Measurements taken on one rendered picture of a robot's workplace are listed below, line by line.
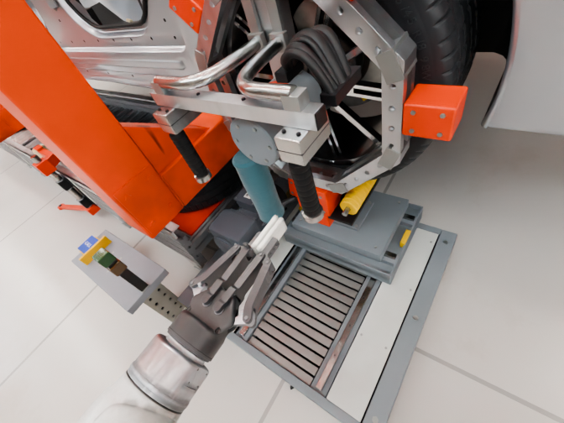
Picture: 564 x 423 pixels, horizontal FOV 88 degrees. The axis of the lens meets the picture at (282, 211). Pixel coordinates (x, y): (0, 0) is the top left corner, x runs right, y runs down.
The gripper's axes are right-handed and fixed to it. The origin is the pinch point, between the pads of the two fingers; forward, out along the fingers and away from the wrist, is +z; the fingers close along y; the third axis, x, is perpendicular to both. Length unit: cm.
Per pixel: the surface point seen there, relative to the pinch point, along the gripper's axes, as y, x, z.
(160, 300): -73, -67, -19
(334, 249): -17, -68, 37
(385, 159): 6.9, -8.4, 32.1
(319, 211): 1.7, -5.9, 11.9
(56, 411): -92, -83, -77
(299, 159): 1.6, 8.6, 10.5
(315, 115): 4.1, 14.8, 13.6
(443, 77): 14.3, 6.2, 40.9
